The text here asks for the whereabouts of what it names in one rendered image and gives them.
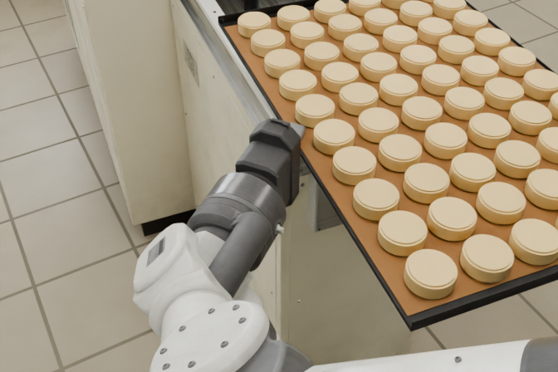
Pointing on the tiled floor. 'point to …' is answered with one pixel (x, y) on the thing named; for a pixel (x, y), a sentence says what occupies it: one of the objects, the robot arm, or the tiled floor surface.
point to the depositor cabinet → (144, 71)
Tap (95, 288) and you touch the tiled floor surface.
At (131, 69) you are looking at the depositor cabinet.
